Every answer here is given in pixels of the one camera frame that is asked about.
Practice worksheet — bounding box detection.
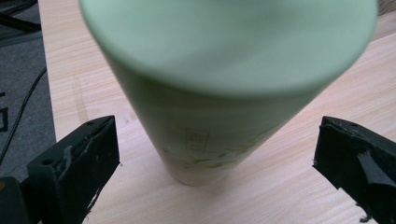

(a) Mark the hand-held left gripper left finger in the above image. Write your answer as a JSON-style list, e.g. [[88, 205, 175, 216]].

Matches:
[[26, 115, 121, 224]]

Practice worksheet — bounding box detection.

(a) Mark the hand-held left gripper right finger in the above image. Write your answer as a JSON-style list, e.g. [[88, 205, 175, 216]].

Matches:
[[312, 116, 396, 224]]

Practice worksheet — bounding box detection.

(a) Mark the green cylindrical canister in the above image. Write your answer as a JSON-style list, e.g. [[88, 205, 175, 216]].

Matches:
[[78, 0, 379, 188]]

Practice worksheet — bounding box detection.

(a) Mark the black metal stand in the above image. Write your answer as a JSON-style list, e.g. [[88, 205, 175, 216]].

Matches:
[[0, 0, 43, 49]]

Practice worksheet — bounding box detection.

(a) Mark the black cable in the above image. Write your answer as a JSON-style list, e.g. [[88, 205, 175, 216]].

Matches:
[[0, 66, 49, 164]]

